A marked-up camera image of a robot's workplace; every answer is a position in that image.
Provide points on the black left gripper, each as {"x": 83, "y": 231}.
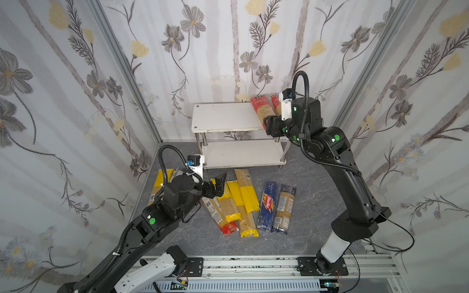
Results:
{"x": 210, "y": 188}

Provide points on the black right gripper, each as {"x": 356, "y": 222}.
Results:
{"x": 270, "y": 125}

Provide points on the red spaghetti bag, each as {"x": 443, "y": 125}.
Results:
{"x": 262, "y": 108}
{"x": 276, "y": 104}

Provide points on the short yellow Pastatime bag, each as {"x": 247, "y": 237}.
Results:
{"x": 228, "y": 206}

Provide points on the red slim spaghetti pack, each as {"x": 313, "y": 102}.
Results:
{"x": 214, "y": 208}

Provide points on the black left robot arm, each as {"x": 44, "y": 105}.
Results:
{"x": 172, "y": 205}

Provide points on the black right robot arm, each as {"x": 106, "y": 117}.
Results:
{"x": 301, "y": 123}

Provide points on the white two-tier metal shelf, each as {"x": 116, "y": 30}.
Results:
{"x": 218, "y": 128}

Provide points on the yellow pasta bag far left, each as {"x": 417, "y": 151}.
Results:
{"x": 158, "y": 184}

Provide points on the long yellow Pastatime bag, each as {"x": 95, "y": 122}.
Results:
{"x": 247, "y": 224}

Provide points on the blue Barilla spaghetti pack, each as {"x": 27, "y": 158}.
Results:
{"x": 268, "y": 206}

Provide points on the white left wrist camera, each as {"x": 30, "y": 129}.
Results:
{"x": 195, "y": 163}

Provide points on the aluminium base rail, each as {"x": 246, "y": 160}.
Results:
{"x": 262, "y": 274}

